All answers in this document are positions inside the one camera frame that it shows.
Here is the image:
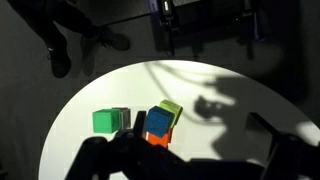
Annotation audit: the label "orange toy block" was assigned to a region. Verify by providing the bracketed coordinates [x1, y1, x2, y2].
[142, 128, 173, 149]

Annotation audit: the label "lime toy block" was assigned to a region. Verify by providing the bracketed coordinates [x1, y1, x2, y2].
[159, 99, 184, 129]

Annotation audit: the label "blue clamps on stand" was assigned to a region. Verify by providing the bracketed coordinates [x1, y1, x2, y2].
[148, 0, 266, 58]

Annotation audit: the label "green toy block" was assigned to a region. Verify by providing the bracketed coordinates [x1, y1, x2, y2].
[92, 108, 122, 134]

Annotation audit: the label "dark shoe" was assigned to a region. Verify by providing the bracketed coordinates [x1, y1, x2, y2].
[95, 27, 131, 52]
[46, 34, 72, 80]

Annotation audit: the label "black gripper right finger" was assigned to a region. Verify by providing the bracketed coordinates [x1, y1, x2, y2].
[248, 112, 320, 180]

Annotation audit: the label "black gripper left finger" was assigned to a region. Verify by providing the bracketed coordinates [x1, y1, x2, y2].
[65, 110, 191, 180]

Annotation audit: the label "grey toy block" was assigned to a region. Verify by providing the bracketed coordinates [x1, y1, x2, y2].
[111, 107, 132, 130]

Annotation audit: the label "blue toy block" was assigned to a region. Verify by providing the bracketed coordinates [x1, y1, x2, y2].
[144, 105, 175, 139]

